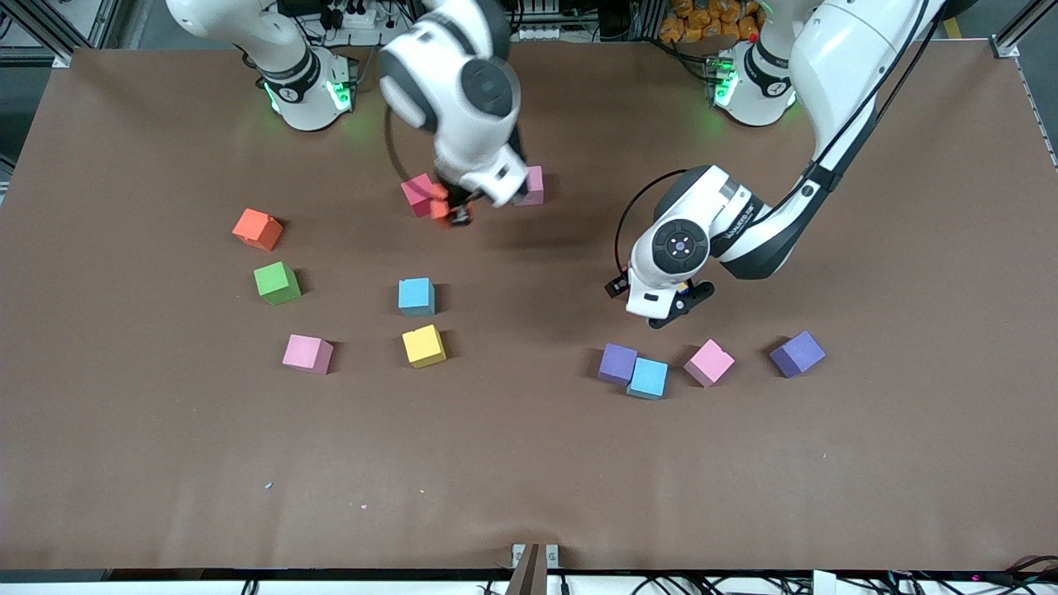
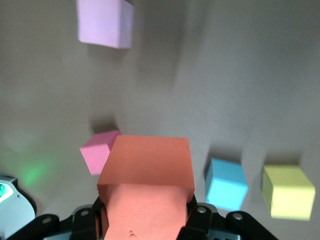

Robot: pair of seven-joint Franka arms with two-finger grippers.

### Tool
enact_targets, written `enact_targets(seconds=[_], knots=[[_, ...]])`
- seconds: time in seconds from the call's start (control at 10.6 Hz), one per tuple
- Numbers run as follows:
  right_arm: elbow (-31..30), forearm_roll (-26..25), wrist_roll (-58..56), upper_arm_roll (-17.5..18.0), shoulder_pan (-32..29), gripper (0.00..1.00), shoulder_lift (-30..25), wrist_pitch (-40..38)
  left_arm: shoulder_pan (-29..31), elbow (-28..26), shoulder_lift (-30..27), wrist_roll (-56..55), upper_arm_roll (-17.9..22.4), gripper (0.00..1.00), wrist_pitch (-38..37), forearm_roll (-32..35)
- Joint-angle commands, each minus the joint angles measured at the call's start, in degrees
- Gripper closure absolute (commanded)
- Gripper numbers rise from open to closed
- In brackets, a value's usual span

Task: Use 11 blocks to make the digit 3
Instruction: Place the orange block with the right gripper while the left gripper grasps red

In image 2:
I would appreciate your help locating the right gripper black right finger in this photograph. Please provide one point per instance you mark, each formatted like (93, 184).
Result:
(202, 222)

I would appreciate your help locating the blue foam cube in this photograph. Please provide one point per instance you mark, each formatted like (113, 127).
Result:
(225, 185)

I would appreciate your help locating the orange foam cube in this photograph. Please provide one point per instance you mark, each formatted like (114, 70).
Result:
(147, 162)

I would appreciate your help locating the yellow foam cube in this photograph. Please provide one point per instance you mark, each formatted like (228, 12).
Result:
(290, 195)

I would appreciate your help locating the red foam cube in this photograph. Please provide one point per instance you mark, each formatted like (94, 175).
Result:
(95, 155)

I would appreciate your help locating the pink foam cube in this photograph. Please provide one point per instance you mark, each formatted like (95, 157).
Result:
(105, 22)

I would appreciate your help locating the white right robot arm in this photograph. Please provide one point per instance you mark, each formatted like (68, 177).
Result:
(10, 207)

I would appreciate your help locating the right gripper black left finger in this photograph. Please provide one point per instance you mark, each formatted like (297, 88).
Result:
(85, 225)

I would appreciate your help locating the paper table cover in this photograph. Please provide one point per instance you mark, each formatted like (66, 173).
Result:
(225, 87)

